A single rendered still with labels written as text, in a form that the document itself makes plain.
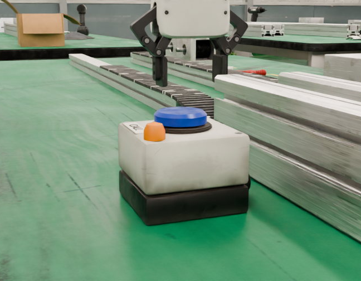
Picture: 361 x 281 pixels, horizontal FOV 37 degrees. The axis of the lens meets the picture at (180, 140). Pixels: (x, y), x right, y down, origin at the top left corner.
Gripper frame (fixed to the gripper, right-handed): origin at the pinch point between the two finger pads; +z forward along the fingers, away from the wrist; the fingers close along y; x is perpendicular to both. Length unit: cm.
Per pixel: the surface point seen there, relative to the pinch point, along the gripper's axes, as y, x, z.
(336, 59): -14.0, 13.1, -2.8
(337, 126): 5.0, 40.0, -0.9
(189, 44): -28, -74, 0
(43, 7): -100, -1076, -24
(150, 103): 1.9, -12.5, 5.6
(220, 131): 10.8, 33.9, 0.2
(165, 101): 1.9, -5.2, 4.2
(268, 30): -155, -258, 2
